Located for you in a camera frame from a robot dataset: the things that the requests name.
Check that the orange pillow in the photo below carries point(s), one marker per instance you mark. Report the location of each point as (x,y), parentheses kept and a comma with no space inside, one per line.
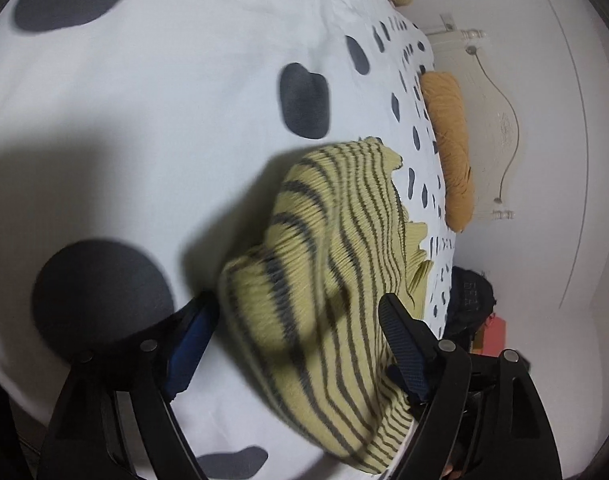
(449,145)

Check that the yellow striped knit sweater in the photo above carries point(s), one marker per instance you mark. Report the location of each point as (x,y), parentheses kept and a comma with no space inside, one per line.
(329,280)

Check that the black backpack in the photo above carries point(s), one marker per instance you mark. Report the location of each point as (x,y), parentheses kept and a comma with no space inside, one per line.
(469,300)

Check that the wall outlet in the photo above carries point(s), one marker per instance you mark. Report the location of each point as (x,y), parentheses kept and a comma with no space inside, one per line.
(448,22)

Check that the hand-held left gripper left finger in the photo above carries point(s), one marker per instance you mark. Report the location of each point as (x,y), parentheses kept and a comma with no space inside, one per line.
(190,355)

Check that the white polka dot blanket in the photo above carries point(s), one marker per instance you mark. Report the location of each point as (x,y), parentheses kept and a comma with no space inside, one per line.
(159,135)

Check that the white bed headboard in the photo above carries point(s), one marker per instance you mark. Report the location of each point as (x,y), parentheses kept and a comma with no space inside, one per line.
(494,125)

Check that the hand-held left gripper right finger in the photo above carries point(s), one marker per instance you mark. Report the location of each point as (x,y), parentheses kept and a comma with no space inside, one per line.
(405,355)

